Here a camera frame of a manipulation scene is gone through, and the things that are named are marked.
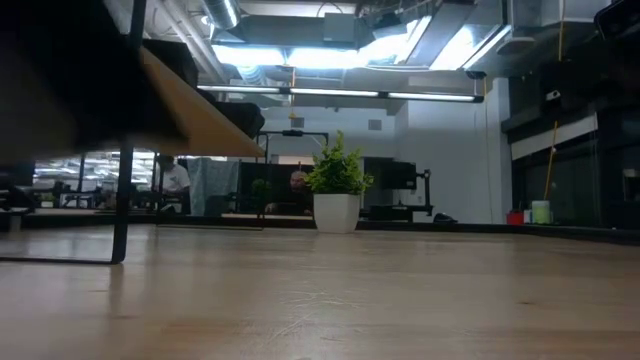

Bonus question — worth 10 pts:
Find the black square wavy mini bowl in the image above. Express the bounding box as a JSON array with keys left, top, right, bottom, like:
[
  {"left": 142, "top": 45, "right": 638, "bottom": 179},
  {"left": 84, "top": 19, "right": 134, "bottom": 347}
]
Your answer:
[{"left": 219, "top": 101, "right": 266, "bottom": 140}]

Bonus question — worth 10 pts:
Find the black square mini plate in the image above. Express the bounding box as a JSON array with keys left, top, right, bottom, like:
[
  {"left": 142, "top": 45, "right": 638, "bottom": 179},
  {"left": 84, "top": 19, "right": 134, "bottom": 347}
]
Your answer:
[{"left": 141, "top": 38, "right": 200, "bottom": 90}]

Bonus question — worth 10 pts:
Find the green plant white pot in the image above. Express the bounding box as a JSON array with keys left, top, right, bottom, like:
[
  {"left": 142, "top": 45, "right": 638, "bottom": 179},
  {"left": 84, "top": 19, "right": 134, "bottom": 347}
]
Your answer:
[{"left": 302, "top": 129, "right": 375, "bottom": 235}]

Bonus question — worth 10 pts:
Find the person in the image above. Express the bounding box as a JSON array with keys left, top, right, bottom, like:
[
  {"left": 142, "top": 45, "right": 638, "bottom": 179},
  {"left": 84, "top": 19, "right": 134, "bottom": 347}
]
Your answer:
[
  {"left": 264, "top": 170, "right": 315, "bottom": 216},
  {"left": 157, "top": 154, "right": 192, "bottom": 214}
]

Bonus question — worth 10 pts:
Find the black monitor on stand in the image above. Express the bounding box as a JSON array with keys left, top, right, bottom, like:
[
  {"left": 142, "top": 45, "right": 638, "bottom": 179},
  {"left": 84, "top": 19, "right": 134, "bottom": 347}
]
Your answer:
[{"left": 360, "top": 156, "right": 435, "bottom": 224}]

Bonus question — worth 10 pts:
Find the long ceiling light bar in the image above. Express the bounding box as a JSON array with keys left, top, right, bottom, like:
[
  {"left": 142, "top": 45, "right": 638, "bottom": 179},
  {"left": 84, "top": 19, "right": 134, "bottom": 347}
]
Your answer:
[{"left": 197, "top": 83, "right": 485, "bottom": 104}]

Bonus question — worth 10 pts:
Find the grey fabric panel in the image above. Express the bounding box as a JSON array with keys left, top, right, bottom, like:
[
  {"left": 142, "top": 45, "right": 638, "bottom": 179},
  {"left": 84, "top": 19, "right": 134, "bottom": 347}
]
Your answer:
[{"left": 187, "top": 158, "right": 242, "bottom": 216}]

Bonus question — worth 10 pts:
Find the black gantry frame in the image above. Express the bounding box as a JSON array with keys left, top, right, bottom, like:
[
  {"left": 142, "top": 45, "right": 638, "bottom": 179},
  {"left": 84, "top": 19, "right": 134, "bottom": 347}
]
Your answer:
[{"left": 254, "top": 128, "right": 331, "bottom": 166}]

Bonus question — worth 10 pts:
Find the wooden shelf black metal frame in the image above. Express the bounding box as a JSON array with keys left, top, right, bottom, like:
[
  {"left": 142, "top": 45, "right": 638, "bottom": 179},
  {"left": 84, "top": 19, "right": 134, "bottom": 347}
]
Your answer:
[{"left": 0, "top": 0, "right": 266, "bottom": 265}]

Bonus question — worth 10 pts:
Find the silver ceiling air duct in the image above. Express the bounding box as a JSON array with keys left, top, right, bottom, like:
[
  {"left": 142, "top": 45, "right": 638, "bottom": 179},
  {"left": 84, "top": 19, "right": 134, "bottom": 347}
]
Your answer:
[{"left": 199, "top": 0, "right": 242, "bottom": 32}]

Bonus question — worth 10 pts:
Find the thin yellow hanging cable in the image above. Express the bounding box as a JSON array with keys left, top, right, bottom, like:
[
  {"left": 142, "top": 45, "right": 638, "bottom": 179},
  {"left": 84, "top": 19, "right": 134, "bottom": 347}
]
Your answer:
[{"left": 543, "top": 0, "right": 566, "bottom": 201}]

